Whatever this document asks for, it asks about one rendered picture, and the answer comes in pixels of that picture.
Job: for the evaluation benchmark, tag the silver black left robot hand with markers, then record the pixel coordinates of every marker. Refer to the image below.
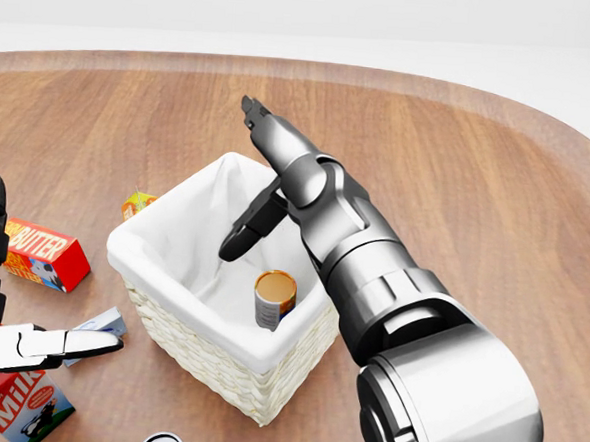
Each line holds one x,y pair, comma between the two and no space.
12,346

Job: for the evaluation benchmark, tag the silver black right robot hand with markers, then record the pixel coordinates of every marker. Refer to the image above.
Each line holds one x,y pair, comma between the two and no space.
302,181

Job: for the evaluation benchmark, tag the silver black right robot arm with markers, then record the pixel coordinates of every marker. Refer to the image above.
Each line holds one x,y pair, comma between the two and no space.
441,365

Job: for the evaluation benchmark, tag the alphabet soup tin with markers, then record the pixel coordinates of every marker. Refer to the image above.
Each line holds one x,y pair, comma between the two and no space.
272,300

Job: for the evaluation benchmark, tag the white wicker basket with liner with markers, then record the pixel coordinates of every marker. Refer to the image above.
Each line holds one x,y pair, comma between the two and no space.
183,254

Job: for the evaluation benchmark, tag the red blue milk carton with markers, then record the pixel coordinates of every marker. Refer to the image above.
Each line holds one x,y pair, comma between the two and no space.
23,407

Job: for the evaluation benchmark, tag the small blue white box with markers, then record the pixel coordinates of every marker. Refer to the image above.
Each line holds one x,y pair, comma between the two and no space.
106,323

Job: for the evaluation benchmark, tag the red butter box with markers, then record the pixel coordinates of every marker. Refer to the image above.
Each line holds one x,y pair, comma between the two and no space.
47,256

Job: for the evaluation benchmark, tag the small orange juice carton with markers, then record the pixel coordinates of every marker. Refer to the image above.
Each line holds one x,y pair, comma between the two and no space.
136,205

